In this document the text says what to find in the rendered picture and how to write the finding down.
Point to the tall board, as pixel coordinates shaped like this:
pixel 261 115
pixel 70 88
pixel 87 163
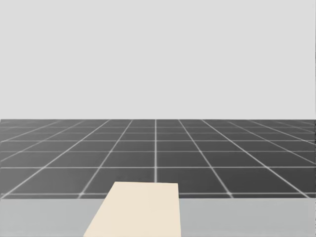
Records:
pixel 138 211

